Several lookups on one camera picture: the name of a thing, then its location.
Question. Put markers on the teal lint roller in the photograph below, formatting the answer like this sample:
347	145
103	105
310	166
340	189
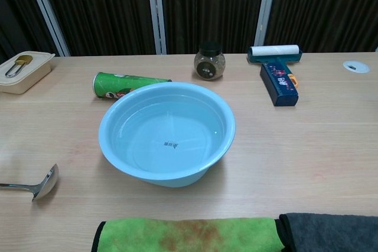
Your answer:
274	52

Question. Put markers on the cream plastic lunch box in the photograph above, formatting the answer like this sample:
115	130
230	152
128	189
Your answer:
29	72

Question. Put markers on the brass padlock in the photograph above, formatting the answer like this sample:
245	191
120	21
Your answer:
19	61

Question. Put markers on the glass spice jar black lid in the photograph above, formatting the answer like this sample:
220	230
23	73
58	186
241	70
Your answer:
209	64

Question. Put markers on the metal ladle orange handle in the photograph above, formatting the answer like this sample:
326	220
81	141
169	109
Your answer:
46	183

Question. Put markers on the grey partition frame post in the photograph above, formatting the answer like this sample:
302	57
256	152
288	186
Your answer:
156	10
47	13
267	7

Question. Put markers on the dark grey towel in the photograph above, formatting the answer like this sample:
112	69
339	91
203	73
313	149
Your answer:
330	231

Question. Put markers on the green chips can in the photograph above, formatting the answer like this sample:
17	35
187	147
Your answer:
118	84

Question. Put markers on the light blue plastic bowl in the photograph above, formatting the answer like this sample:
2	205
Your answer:
165	134

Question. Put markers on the green microfibre towel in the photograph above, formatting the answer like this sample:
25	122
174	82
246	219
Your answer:
189	234

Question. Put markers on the dark blue rectangular box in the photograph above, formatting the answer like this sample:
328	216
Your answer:
280	86

